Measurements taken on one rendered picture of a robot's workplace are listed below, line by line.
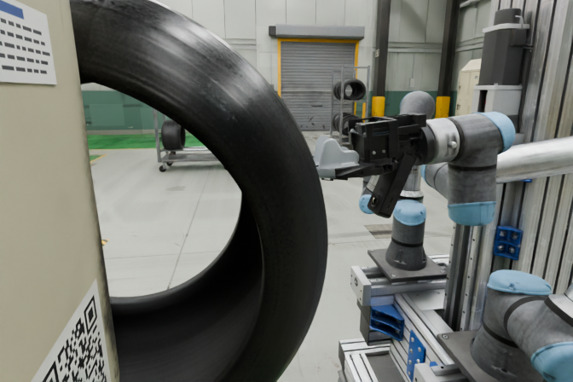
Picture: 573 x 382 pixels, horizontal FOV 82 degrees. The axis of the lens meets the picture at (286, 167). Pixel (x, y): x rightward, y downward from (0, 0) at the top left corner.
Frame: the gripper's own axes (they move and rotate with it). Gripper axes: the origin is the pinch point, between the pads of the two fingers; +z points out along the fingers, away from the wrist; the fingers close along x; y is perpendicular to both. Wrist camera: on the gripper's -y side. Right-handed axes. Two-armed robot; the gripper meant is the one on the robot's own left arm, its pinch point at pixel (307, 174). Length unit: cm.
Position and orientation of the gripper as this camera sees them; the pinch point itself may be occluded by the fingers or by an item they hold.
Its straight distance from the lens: 51.6
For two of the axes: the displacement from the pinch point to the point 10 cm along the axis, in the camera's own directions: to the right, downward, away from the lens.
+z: -9.7, 1.5, -1.8
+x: 2.1, 2.2, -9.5
